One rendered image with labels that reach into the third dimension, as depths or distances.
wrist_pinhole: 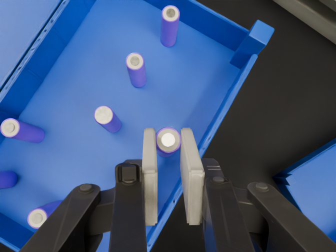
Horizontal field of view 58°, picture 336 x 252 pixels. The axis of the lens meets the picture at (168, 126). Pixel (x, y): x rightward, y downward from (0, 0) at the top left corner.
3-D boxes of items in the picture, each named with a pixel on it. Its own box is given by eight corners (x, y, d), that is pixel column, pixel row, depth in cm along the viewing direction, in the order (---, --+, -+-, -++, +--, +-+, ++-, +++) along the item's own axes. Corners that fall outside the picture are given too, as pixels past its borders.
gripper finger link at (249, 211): (208, 204, 13) (278, 204, 13) (196, 157, 18) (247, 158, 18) (206, 234, 13) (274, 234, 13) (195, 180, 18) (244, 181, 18)
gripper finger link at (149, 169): (157, 226, 15) (142, 227, 15) (155, 167, 22) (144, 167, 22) (157, 171, 14) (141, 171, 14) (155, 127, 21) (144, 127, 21)
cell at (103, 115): (89, 118, 28) (102, 127, 34) (106, 128, 28) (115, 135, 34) (100, 101, 28) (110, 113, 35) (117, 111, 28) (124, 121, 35)
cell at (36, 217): (62, 220, 33) (39, 233, 27) (47, 212, 33) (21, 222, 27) (71, 205, 33) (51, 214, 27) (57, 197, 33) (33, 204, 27)
